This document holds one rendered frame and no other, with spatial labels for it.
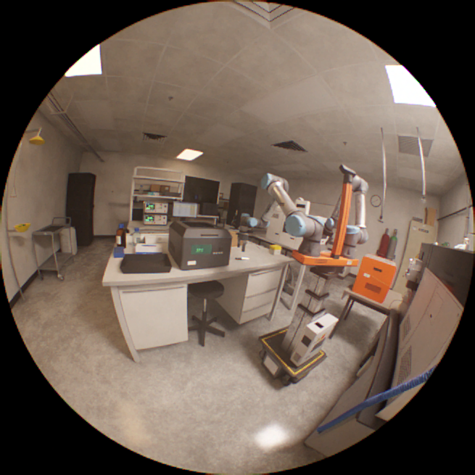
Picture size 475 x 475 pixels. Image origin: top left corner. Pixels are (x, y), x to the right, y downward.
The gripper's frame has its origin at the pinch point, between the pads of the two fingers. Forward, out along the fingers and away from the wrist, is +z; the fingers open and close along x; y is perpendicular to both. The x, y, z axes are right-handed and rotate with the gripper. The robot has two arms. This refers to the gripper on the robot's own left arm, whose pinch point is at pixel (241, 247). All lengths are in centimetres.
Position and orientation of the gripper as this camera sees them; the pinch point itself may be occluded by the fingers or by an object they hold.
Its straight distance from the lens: 149.1
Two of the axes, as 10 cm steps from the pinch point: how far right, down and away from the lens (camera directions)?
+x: 3.0, 2.3, -9.3
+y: -9.4, -0.7, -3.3
